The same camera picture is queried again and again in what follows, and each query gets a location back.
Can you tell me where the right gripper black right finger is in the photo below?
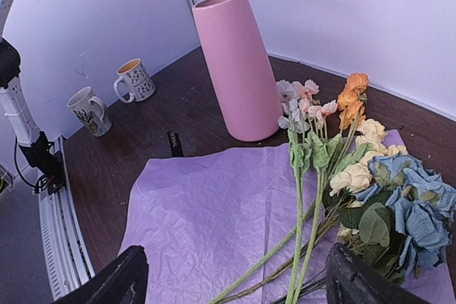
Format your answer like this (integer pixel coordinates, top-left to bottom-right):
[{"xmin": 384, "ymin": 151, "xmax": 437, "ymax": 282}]
[{"xmin": 326, "ymin": 243, "xmax": 426, "ymax": 304}]

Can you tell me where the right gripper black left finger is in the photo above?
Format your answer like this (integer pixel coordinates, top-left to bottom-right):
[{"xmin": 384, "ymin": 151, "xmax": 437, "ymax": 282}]
[{"xmin": 62, "ymin": 246, "xmax": 149, "ymax": 303}]

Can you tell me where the purple tissue paper sheet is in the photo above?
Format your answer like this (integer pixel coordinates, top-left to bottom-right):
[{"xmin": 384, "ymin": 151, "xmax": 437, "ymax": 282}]
[{"xmin": 117, "ymin": 128, "xmax": 456, "ymax": 304}]

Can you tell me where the peach poppy flower stem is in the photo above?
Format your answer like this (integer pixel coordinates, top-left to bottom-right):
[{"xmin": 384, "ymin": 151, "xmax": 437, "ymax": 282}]
[{"xmin": 292, "ymin": 80, "xmax": 338, "ymax": 303}]

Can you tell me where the black ribbon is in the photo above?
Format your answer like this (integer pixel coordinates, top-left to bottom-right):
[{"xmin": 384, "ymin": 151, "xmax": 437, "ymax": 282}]
[{"xmin": 167, "ymin": 131, "xmax": 184, "ymax": 157}]

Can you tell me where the white blossom flower stem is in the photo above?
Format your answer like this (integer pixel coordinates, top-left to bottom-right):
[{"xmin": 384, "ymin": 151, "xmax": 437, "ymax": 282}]
[{"xmin": 276, "ymin": 80, "xmax": 305, "ymax": 304}]

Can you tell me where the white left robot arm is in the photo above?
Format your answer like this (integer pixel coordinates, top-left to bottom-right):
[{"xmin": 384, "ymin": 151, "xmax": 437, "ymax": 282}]
[{"xmin": 1, "ymin": 0, "xmax": 40, "ymax": 148}]

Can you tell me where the pink vase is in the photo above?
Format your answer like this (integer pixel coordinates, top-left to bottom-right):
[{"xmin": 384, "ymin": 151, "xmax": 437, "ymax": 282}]
[{"xmin": 192, "ymin": 0, "xmax": 282, "ymax": 142}]

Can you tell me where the blue hydrangea flower stem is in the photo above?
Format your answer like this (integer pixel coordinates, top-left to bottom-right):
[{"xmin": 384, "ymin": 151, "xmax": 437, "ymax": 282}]
[{"xmin": 330, "ymin": 152, "xmax": 455, "ymax": 284}]

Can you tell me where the cream yellow flower stem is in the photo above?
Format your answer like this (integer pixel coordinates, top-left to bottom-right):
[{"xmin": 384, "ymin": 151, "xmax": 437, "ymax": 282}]
[{"xmin": 212, "ymin": 101, "xmax": 412, "ymax": 303}]

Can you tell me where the clear printed glass cup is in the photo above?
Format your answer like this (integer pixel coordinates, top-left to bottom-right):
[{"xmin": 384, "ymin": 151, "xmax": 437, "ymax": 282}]
[{"xmin": 67, "ymin": 86, "xmax": 112, "ymax": 137}]

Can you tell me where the orange flower stem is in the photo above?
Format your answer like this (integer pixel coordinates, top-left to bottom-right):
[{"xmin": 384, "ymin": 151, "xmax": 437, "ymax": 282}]
[{"xmin": 212, "ymin": 73, "xmax": 368, "ymax": 303}]

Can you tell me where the yellow-inside paper cup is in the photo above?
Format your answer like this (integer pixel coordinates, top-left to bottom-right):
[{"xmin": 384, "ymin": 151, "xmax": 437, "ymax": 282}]
[{"xmin": 113, "ymin": 58, "xmax": 156, "ymax": 103}]

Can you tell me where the aluminium front rail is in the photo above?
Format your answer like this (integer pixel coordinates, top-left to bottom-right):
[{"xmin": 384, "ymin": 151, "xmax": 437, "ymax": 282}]
[{"xmin": 38, "ymin": 136, "xmax": 95, "ymax": 300}]

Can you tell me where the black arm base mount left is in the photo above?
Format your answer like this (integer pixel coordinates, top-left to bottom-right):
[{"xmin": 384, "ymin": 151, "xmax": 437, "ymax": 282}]
[{"xmin": 19, "ymin": 132, "xmax": 66, "ymax": 194}]

